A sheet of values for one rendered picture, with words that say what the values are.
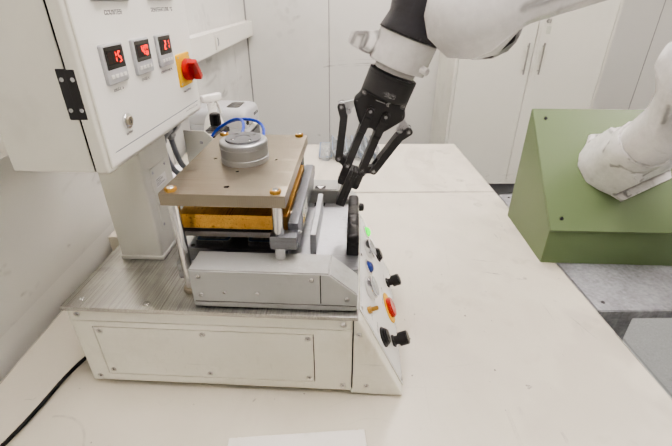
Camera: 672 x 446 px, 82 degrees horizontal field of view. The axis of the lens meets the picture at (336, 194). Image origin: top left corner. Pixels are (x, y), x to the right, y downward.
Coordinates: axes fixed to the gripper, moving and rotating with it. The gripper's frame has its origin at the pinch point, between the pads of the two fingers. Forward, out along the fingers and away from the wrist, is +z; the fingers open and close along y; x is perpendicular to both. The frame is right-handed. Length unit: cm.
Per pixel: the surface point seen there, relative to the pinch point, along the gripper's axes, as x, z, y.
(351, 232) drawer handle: -6.7, 4.7, 2.8
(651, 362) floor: 60, 57, 154
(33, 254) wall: 0, 38, -54
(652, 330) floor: 78, 53, 166
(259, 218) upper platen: -10.6, 5.2, -11.8
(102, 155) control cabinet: -17.0, -0.4, -32.4
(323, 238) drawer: -2.7, 10.1, -0.6
